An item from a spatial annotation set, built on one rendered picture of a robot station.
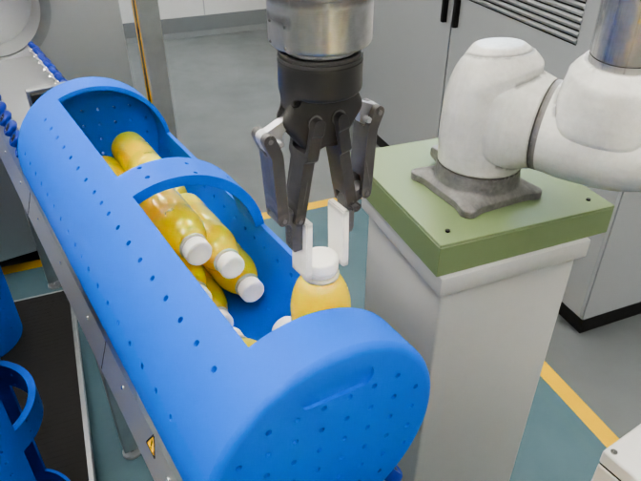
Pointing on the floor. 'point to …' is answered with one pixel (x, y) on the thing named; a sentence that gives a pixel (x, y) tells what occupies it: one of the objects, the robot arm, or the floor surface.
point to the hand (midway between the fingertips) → (320, 240)
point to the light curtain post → (154, 58)
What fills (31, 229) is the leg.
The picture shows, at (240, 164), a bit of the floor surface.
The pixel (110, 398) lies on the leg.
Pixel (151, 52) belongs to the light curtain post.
